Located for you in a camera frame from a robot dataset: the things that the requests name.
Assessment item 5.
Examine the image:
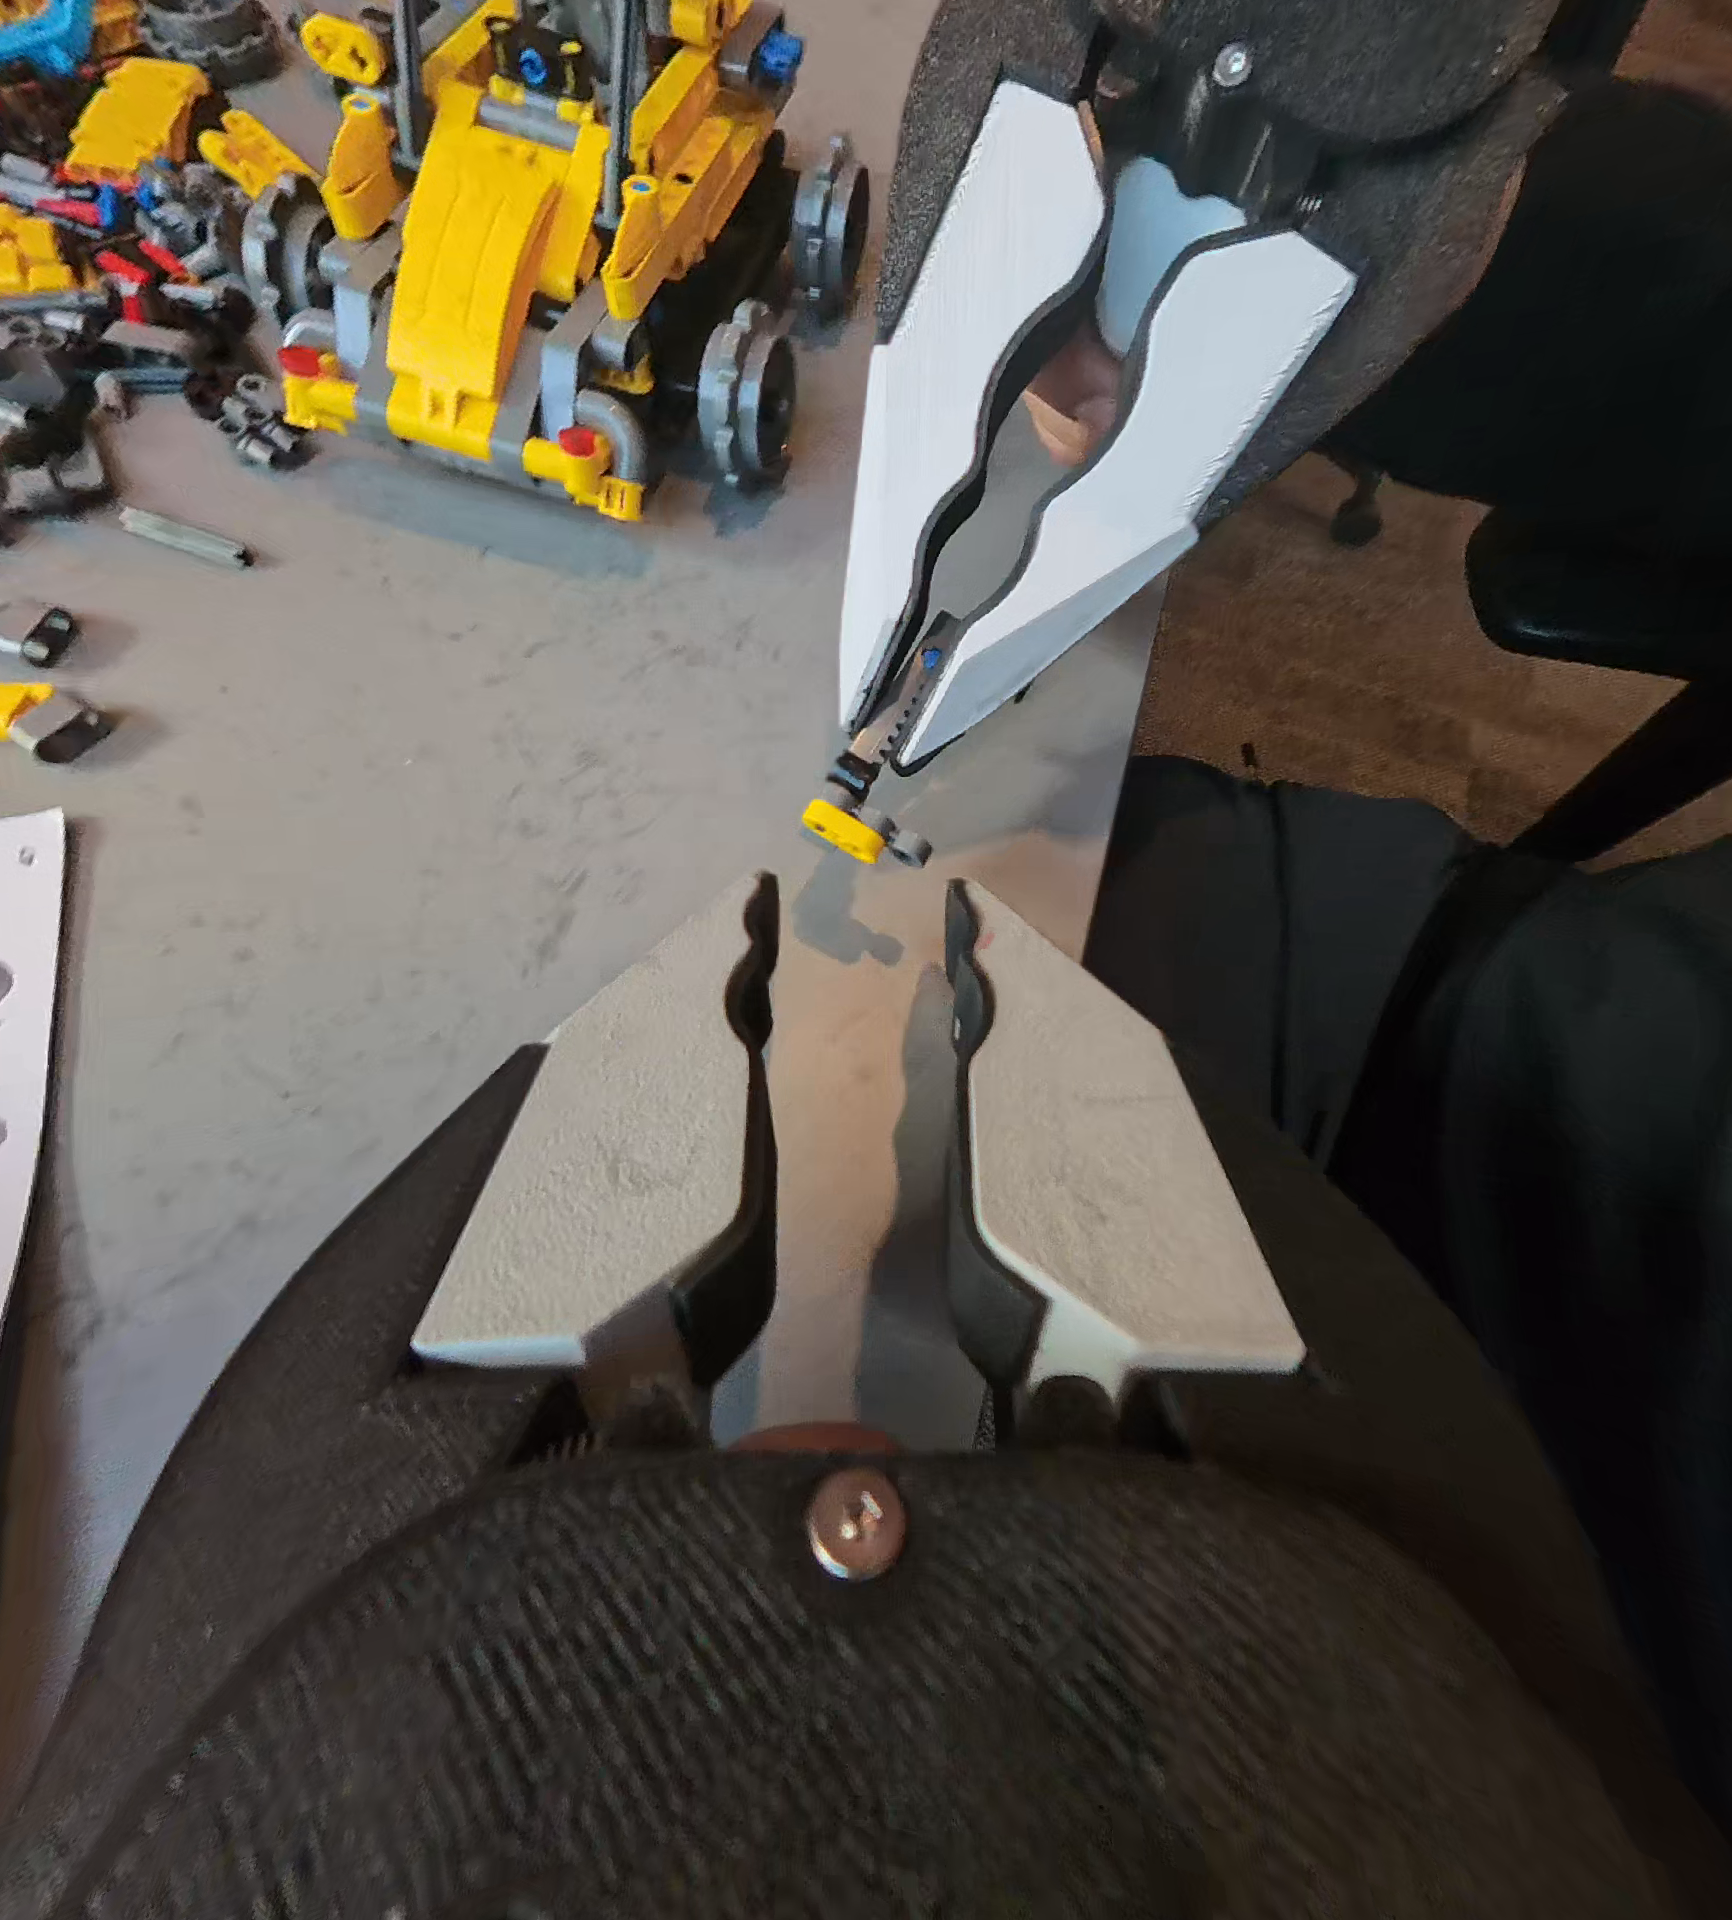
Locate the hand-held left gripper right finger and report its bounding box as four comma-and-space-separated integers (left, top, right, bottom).
940, 876, 1309, 1412

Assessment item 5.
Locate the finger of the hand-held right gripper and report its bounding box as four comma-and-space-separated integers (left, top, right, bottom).
836, 79, 1117, 757
892, 225, 1363, 778

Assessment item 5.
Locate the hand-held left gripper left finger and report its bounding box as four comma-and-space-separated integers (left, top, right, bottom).
412, 871, 781, 1420

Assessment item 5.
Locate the grey toothed rack piece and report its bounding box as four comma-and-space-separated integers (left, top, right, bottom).
800, 607, 947, 876

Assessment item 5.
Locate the yellow toy brick vehicle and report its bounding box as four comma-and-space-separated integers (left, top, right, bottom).
239, 0, 878, 530

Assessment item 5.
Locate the person's right forearm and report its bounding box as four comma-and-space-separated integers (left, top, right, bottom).
1381, 60, 1732, 501

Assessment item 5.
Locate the person's right hand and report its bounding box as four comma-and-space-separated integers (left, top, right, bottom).
1021, 348, 1125, 470

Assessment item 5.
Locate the black office chair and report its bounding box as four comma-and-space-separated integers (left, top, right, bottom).
1321, 451, 1732, 868

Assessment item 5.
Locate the grey ridged rod brick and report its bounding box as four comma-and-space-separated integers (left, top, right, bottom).
114, 505, 256, 572

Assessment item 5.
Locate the pile of loose brick pieces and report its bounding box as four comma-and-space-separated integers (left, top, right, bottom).
0, 0, 301, 821

